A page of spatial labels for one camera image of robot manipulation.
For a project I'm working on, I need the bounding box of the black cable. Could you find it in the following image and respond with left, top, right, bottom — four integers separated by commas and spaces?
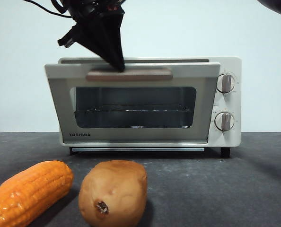
22, 0, 74, 18

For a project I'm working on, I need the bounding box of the cream temperature knob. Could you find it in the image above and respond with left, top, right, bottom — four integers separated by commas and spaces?
216, 73, 236, 94

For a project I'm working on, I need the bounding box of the brown potato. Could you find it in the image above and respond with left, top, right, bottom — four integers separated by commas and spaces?
78, 159, 148, 227

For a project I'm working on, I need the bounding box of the cream timer knob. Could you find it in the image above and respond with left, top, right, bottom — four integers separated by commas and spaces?
214, 112, 235, 132

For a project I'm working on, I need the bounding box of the cream Toshiba toaster oven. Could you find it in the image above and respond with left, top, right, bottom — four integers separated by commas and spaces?
57, 56, 242, 158

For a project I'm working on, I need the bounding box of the orange corn cob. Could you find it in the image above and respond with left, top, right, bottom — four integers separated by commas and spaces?
0, 160, 74, 227

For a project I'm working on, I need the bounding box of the metal crumb tray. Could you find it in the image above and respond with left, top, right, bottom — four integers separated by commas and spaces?
70, 148, 205, 152

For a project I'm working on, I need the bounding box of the glass oven door with handle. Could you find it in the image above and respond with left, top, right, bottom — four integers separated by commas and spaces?
44, 62, 221, 144

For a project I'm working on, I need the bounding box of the black oven foot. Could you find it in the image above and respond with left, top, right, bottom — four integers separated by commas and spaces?
220, 146, 231, 158

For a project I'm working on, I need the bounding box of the metal wire oven rack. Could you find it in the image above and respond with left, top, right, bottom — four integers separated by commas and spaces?
75, 104, 193, 114

